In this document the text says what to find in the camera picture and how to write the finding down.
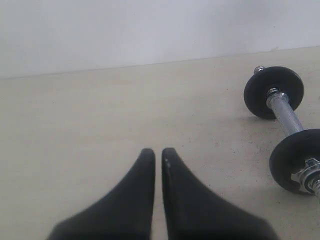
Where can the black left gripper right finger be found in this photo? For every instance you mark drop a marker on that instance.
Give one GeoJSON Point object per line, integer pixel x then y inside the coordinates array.
{"type": "Point", "coordinates": [193, 211]}

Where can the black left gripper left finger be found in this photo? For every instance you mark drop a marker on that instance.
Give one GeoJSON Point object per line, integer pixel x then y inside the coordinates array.
{"type": "Point", "coordinates": [125, 213]}

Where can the chrome dumbbell bar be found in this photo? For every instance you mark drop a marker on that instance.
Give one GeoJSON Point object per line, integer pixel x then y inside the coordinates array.
{"type": "Point", "coordinates": [278, 102]}

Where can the black near weight plate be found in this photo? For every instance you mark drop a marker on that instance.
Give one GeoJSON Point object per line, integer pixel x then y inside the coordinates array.
{"type": "Point", "coordinates": [290, 155]}

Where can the chrome star collar nut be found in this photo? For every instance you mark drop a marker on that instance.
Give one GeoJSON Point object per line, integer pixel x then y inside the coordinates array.
{"type": "Point", "coordinates": [306, 175]}

